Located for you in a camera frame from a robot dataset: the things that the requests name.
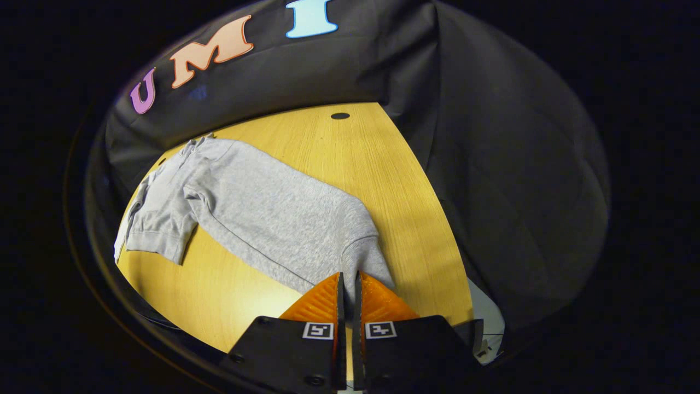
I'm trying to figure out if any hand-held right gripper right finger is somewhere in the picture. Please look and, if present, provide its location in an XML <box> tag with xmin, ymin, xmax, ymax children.
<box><xmin>351</xmin><ymin>270</ymin><xmax>486</xmax><ymax>391</ymax></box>

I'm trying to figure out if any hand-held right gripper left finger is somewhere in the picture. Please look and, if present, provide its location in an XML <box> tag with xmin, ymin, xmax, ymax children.
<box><xmin>220</xmin><ymin>271</ymin><xmax>348</xmax><ymax>393</ymax></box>

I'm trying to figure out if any grey sweatshirt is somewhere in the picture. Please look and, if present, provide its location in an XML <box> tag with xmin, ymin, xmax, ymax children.
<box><xmin>113</xmin><ymin>133</ymin><xmax>395</xmax><ymax>299</ymax></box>

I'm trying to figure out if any black backdrop cloth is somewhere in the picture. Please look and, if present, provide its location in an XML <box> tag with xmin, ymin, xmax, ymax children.
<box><xmin>82</xmin><ymin>0</ymin><xmax>612</xmax><ymax>351</ymax></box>

